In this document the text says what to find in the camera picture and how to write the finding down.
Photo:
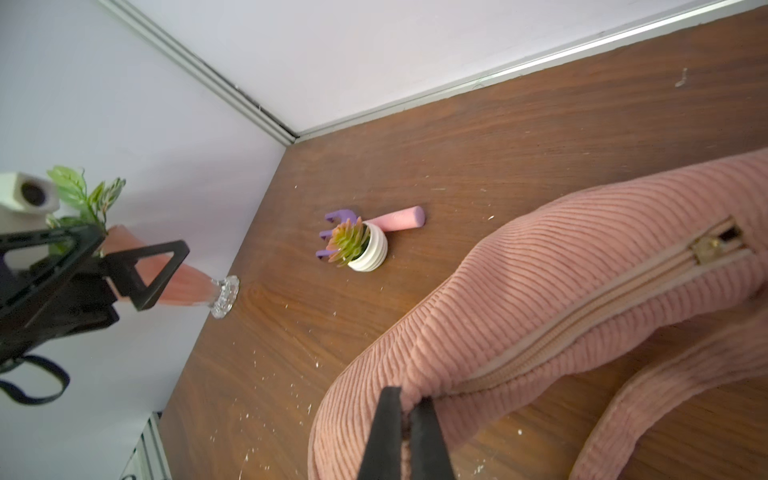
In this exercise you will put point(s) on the purple pink garden fork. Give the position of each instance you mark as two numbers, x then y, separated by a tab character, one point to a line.
406	219

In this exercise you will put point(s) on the succulent in white pot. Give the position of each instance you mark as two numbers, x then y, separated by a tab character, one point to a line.
358	245

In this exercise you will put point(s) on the pink vase with leaves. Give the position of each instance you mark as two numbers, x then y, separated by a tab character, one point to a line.
188	286

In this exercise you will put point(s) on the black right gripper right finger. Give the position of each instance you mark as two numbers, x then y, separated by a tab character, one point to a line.
430	458

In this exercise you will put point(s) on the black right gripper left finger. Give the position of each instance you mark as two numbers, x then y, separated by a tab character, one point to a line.
382	454

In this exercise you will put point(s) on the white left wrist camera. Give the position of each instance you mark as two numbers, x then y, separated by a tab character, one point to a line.
26	201

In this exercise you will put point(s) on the pink corduroy bag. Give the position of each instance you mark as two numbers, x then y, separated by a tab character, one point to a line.
568	288

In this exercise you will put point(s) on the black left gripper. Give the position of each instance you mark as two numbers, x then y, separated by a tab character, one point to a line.
43	299

